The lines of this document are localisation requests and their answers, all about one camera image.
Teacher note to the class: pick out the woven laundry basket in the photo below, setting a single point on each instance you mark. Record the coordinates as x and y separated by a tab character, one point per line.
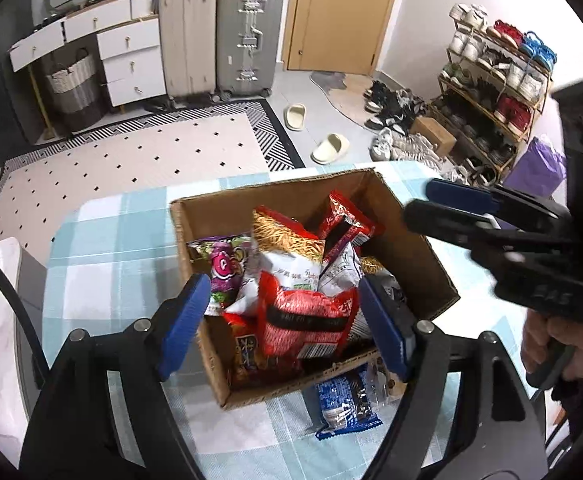
73	90

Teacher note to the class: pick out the patterned floor rug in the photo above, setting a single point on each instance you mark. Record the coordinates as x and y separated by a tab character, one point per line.
121	160

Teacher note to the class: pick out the person's right hand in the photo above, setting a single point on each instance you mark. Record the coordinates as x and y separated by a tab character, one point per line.
534	345

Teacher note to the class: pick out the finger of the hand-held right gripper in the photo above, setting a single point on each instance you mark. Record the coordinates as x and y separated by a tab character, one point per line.
461	194
441	222

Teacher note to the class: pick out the wooden shoe rack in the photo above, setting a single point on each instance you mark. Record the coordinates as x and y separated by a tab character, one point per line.
541	105

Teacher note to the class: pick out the purple paper bag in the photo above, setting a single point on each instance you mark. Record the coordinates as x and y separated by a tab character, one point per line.
536	165

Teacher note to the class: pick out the red orange snack packet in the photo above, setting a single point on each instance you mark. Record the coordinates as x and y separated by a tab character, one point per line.
246	355

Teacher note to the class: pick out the silver suitcase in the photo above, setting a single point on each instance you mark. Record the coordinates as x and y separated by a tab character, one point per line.
249	35

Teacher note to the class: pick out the small cardboard box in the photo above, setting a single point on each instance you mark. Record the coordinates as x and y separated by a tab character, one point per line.
434	135

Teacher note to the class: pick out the beige door mat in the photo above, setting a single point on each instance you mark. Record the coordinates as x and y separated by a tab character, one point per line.
356	95

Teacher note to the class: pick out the pile of shoes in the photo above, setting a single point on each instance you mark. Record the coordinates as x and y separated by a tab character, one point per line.
396	110

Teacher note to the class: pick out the wooden door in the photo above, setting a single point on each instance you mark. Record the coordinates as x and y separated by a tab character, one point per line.
341	15

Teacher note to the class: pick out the brown cardboard box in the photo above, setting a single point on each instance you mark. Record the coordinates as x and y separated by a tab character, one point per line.
421	260

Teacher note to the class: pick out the white noodle snack bag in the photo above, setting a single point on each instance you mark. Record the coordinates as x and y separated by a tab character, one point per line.
339	272
281	240

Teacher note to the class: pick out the beige suitcase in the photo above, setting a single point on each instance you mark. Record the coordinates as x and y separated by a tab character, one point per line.
189	40

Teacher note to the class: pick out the white drawer cabinet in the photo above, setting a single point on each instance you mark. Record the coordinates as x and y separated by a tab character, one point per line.
126	45

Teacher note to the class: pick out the cream slipper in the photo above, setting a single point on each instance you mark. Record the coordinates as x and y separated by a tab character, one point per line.
296	117
330	149

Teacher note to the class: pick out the cream cake tray packet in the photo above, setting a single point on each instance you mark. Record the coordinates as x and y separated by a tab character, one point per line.
384	385

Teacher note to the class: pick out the red sandwich cookie packet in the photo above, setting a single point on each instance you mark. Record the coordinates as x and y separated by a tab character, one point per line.
346	215

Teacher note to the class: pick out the purple green snack bag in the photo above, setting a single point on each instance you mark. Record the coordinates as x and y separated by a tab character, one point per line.
221	265

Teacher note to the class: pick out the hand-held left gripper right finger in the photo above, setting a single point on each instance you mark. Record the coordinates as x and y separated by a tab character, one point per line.
386	330

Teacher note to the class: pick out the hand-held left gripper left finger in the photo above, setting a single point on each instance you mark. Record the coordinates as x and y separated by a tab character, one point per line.
184	320

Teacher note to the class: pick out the blue cookie packet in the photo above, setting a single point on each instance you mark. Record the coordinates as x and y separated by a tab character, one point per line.
344	405

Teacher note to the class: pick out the row of shoes on rack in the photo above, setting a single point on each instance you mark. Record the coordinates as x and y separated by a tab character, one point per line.
501	70

